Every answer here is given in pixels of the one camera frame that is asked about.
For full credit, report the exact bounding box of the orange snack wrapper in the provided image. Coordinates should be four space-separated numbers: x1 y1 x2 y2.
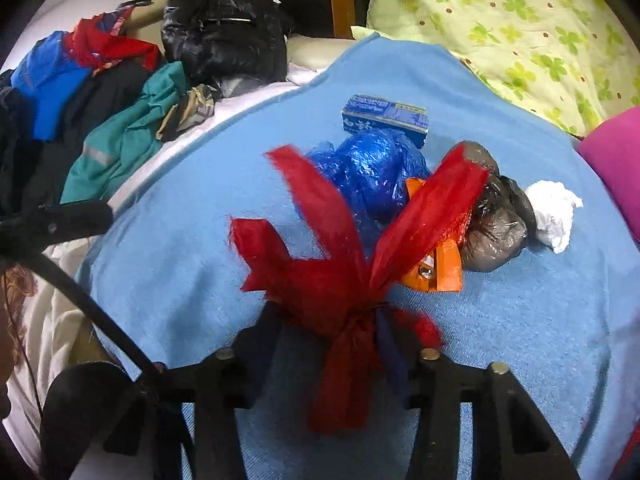
399 175 466 294

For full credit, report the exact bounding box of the red mesh net bag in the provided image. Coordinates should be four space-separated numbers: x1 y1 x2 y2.
230 145 489 434

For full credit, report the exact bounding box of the grey-black plastic bag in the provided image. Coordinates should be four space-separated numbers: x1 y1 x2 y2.
460 141 536 272

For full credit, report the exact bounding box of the white tissue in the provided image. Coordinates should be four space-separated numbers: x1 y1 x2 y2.
525 180 584 254

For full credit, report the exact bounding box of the blue toothpaste box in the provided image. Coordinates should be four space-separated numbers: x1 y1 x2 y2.
342 94 428 148

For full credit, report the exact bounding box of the teal jacket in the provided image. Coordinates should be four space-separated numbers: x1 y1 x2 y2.
61 62 188 204

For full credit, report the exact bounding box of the blue blanket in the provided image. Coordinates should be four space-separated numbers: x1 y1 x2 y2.
77 37 639 479

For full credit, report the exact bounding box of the camouflage cloth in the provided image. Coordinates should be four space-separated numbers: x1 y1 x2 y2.
155 84 218 143

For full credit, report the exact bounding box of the blue plastic bag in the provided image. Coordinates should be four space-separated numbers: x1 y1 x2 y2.
306 129 431 247

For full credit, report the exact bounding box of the large black garbage bag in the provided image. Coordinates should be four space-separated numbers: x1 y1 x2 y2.
160 0 292 86

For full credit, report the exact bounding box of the magenta pillow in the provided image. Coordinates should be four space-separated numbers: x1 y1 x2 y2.
577 106 640 240

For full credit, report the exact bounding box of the green clover quilt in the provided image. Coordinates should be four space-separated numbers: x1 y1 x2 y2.
352 0 639 138

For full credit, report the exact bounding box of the black cable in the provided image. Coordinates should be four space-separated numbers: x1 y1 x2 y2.
0 249 166 386

